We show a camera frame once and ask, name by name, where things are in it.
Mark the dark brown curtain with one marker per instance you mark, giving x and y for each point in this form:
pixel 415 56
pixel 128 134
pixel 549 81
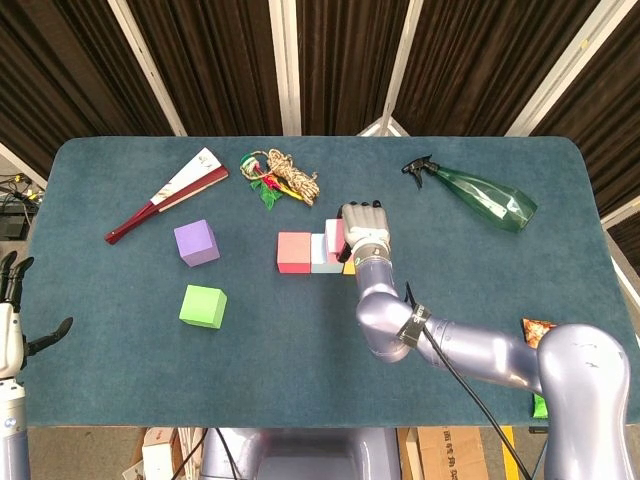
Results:
pixel 225 60

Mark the brown cardboard box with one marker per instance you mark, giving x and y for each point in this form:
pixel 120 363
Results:
pixel 450 455

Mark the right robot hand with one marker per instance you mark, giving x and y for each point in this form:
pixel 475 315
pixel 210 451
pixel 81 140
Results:
pixel 367 222

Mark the grey-blue robot torso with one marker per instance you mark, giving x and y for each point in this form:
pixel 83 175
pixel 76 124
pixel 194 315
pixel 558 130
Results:
pixel 310 455

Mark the light blue foam cube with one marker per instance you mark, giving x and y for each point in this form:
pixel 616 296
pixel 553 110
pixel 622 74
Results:
pixel 318 255

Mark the snack packet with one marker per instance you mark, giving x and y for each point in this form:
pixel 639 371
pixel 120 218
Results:
pixel 535 330

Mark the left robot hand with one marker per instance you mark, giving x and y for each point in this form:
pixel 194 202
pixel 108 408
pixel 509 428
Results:
pixel 10 340

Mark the black electronics box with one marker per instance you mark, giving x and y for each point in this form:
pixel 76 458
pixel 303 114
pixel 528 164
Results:
pixel 11 227

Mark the green plastic spray bottle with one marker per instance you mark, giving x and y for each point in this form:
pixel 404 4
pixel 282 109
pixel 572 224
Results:
pixel 485 197

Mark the white cardboard box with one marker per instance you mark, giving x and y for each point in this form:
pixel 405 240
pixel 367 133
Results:
pixel 157 457

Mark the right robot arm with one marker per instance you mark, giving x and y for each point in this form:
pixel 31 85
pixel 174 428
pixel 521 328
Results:
pixel 500 350

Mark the colourful feather toy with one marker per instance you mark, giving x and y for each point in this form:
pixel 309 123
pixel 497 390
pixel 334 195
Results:
pixel 269 192

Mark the pink foam cube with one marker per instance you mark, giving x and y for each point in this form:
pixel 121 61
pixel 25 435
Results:
pixel 334 237

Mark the white partition frame post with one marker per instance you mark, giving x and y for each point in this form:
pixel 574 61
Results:
pixel 20 165
pixel 403 50
pixel 622 210
pixel 145 60
pixel 580 45
pixel 285 65

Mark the folded red paper fan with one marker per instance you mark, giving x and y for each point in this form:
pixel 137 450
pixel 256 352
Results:
pixel 180 190

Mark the blue felt table cloth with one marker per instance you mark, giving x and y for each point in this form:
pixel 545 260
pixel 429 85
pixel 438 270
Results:
pixel 320 350

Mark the yellow foam cube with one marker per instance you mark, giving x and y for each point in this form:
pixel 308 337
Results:
pixel 349 267

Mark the purple foam cube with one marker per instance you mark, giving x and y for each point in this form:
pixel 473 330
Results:
pixel 195 242

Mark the green foam cube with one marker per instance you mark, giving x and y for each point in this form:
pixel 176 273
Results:
pixel 201 305

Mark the red foam cube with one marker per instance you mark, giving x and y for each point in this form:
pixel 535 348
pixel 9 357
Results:
pixel 294 250

